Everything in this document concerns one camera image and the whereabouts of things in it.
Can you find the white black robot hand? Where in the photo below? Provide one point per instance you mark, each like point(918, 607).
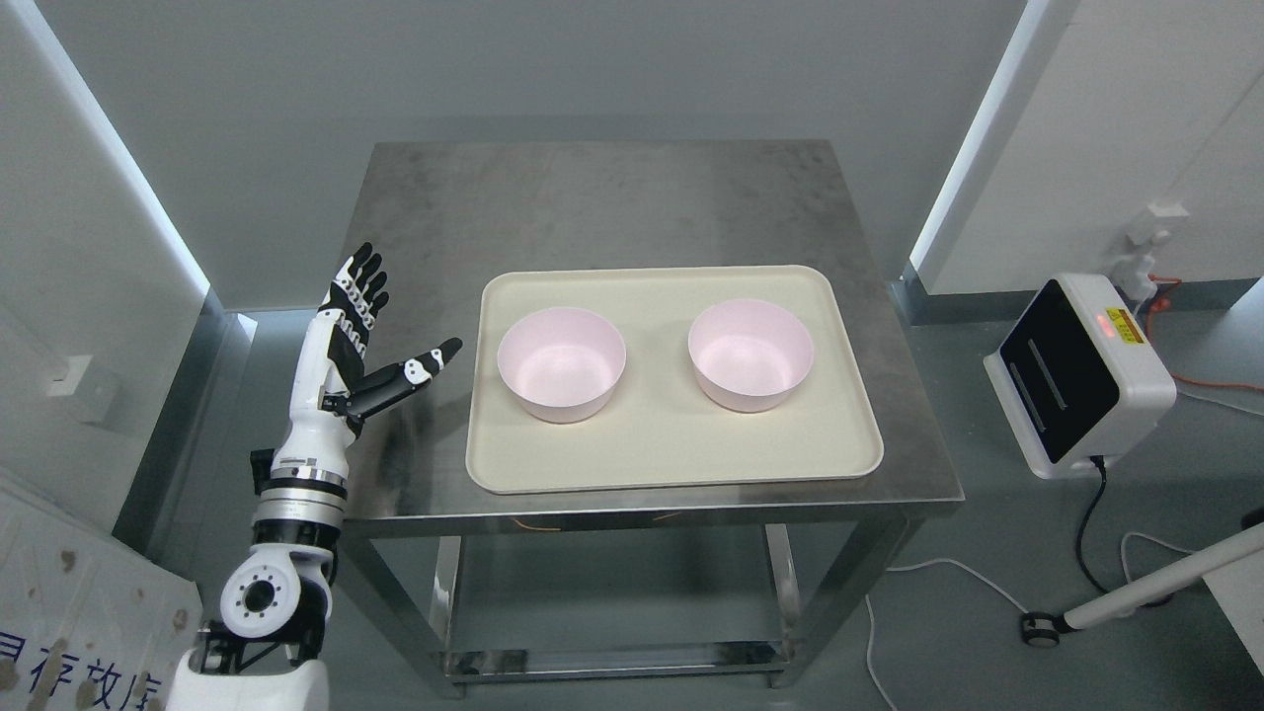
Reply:
point(332, 394)

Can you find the pink bowl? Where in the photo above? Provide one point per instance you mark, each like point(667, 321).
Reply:
point(563, 364)
point(749, 355)

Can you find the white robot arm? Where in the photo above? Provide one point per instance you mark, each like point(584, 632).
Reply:
point(262, 651)

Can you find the beige plastic tray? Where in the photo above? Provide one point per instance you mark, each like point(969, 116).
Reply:
point(659, 430)

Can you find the white signboard with blue text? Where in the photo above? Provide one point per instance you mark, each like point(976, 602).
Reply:
point(86, 623)

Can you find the white stand leg with caster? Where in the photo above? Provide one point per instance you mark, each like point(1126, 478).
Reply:
point(1231, 568)

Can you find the white black box device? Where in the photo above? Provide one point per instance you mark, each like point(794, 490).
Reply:
point(1078, 382)

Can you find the white wall switch box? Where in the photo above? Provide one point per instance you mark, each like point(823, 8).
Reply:
point(86, 392)

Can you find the white wall socket with plug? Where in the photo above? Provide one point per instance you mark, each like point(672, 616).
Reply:
point(1156, 225)

